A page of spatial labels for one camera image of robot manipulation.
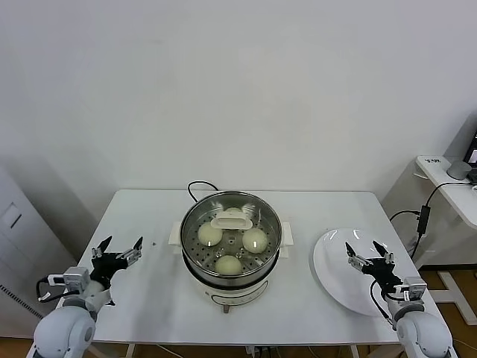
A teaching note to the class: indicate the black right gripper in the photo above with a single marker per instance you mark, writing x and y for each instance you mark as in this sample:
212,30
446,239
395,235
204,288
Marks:
384,274

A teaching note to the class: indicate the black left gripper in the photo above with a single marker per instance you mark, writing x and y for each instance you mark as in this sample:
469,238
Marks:
106,266

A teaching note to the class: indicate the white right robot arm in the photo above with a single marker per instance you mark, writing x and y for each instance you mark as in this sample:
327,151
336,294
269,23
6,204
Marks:
421,332

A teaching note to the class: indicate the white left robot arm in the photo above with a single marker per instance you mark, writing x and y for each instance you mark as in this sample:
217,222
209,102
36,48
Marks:
71,328

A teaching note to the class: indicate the stainless steel steamer basket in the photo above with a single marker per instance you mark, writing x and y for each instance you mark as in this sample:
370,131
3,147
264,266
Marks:
261,274

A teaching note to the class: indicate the white round plate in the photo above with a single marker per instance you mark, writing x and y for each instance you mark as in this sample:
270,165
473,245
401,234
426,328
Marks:
335,268

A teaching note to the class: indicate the black hanging usb hub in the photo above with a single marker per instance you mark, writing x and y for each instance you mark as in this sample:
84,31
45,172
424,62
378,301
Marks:
423,220

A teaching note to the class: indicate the white floor cabinet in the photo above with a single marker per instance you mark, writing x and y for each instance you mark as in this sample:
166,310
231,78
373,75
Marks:
22,242

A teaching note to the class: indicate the white table leg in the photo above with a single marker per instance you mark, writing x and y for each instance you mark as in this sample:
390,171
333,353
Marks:
131,350
354,351

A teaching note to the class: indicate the gray monitor with stand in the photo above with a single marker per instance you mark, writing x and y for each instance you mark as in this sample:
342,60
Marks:
460,169

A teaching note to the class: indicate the cream electric cooker base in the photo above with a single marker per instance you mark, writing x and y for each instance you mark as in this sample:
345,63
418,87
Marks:
238,298

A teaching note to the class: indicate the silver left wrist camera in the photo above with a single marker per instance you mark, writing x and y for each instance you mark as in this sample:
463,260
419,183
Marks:
76,279

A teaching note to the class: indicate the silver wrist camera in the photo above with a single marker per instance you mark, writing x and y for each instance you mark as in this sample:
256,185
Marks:
414,289
76,279

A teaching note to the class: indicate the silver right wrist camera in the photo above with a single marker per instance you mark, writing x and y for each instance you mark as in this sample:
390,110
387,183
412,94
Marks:
414,289

